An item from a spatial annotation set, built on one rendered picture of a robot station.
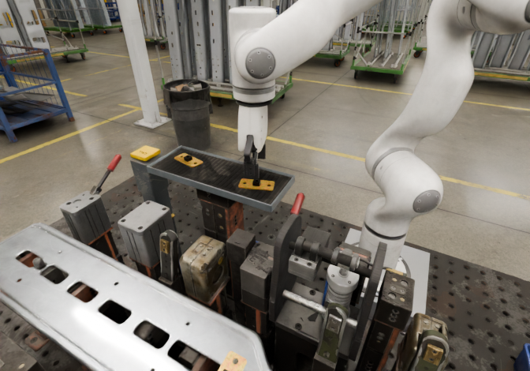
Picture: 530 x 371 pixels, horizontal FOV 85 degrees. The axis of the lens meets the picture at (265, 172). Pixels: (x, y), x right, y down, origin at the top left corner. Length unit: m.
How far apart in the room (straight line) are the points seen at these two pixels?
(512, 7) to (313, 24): 0.32
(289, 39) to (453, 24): 0.39
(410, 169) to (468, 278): 0.66
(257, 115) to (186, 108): 2.58
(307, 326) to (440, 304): 0.59
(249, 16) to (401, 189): 0.48
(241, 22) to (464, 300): 1.07
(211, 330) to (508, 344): 0.86
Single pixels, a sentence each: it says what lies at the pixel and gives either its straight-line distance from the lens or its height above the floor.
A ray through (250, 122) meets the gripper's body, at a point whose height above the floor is 1.34.
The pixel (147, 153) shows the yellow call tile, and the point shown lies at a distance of 0.91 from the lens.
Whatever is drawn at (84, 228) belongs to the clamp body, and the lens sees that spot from 0.97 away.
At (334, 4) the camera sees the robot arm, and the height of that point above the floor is 1.54.
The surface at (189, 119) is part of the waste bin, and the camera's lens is 3.20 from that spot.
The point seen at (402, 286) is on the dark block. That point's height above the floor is 1.12.
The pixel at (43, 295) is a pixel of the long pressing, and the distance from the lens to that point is 0.83.
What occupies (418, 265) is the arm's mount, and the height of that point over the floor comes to 0.80.
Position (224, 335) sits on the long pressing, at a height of 1.00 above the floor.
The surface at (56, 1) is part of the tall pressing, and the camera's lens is 15.62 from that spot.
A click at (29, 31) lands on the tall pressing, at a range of 9.18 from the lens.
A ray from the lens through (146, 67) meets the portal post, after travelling 4.16.
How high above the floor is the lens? 1.56
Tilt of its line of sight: 32 degrees down
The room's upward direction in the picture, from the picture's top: straight up
